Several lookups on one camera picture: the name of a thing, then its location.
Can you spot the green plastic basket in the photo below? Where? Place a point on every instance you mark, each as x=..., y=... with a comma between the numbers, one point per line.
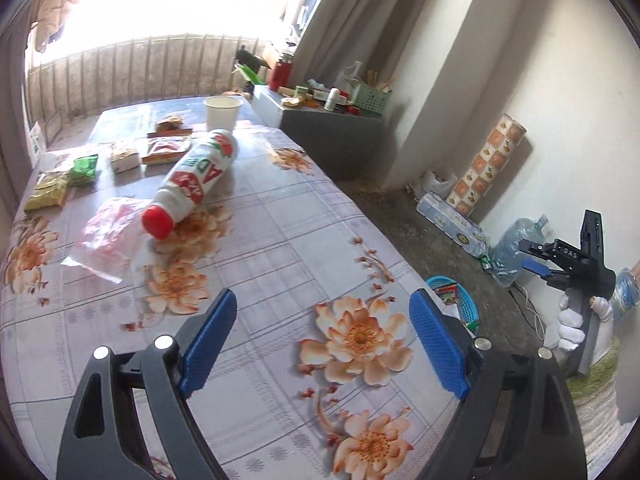
x=369, y=99

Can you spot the white small bottle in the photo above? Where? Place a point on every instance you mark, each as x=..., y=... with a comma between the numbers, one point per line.
x=332, y=98

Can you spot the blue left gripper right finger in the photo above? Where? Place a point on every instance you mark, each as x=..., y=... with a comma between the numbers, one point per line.
x=431, y=327

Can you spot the yellow green snack packet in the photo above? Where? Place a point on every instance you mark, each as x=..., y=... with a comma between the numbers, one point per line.
x=50, y=190

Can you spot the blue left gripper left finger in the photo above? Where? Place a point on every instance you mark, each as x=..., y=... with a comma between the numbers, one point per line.
x=201, y=339

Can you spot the small white gold box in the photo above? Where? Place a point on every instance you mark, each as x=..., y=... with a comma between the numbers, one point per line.
x=124, y=160

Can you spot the pink quilted jacket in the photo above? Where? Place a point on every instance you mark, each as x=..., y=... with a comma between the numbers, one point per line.
x=48, y=21

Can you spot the large clear water bottle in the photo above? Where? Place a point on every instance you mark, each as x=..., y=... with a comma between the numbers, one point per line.
x=506, y=258

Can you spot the crumpled brown wrapper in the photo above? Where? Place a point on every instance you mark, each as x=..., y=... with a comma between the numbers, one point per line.
x=170, y=126

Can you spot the blue white long box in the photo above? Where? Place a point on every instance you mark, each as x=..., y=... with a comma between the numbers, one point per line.
x=462, y=231

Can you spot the white gloved right hand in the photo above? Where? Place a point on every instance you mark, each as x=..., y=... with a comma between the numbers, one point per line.
x=568, y=329

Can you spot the orange biscuit packet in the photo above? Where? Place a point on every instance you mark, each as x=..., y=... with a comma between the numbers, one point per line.
x=165, y=150

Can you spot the rolled patterned mat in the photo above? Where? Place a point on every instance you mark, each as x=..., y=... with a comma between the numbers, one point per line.
x=487, y=164

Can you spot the grey curtain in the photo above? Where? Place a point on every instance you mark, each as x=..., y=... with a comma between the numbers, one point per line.
x=342, y=32

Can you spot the blue trash basket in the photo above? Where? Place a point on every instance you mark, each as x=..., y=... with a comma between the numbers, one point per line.
x=457, y=300

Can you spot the white paper cup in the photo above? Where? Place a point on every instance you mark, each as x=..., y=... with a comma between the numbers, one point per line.
x=222, y=112

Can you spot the red thermos bottle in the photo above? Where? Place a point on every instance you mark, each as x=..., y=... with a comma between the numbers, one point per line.
x=281, y=71

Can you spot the clear pink printed plastic bag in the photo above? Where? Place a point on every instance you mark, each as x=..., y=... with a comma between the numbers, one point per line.
x=109, y=239

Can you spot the grey side cabinet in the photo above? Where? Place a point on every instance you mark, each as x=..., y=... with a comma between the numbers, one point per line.
x=341, y=144

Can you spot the white AD milk bottle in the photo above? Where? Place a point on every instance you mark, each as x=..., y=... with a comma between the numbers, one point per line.
x=189, y=181

